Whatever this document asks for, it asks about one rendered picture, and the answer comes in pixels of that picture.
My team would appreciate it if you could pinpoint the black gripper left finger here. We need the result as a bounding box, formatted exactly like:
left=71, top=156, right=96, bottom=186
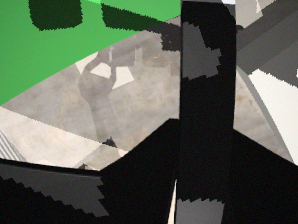
left=0, top=119, right=178, bottom=224

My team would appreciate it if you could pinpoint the grey box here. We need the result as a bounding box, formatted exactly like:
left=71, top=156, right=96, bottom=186
left=235, top=11, right=298, bottom=165

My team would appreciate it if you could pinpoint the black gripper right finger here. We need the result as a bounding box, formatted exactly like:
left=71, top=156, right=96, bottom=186
left=221, top=129, right=298, bottom=224

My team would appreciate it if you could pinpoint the green flat mat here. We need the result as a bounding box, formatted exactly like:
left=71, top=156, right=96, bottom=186
left=0, top=0, right=181, bottom=105

